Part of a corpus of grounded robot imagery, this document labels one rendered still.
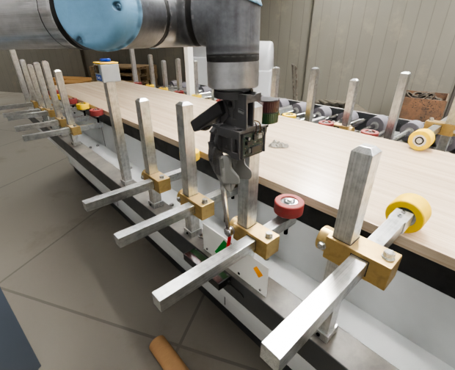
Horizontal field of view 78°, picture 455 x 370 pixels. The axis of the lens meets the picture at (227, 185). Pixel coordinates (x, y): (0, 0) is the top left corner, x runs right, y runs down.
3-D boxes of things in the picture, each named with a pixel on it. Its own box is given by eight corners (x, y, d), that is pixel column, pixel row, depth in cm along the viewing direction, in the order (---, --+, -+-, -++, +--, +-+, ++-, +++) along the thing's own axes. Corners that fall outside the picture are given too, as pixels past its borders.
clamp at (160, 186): (158, 194, 101) (156, 182, 99) (140, 182, 110) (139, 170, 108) (172, 189, 105) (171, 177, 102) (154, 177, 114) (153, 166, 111)
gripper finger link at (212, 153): (213, 178, 55) (211, 134, 52) (209, 175, 56) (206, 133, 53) (231, 171, 58) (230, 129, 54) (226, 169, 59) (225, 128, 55)
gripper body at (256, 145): (237, 164, 50) (237, 95, 44) (207, 153, 56) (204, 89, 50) (266, 154, 54) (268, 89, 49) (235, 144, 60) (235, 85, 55)
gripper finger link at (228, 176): (235, 204, 55) (234, 161, 51) (216, 194, 59) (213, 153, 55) (246, 199, 57) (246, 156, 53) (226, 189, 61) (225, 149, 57)
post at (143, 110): (156, 220, 114) (139, 99, 92) (152, 216, 116) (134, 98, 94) (164, 216, 116) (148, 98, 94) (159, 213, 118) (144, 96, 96)
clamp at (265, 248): (265, 260, 68) (266, 244, 65) (227, 235, 77) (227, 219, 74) (279, 249, 71) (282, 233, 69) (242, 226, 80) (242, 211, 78)
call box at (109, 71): (103, 84, 105) (99, 62, 102) (97, 83, 110) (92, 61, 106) (121, 83, 110) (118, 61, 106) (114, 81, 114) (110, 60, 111)
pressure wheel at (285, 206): (288, 246, 76) (293, 210, 71) (266, 233, 81) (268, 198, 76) (304, 233, 81) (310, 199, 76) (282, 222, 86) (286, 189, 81)
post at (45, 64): (62, 136, 193) (41, 61, 171) (61, 136, 195) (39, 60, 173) (68, 136, 195) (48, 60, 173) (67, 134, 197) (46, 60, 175)
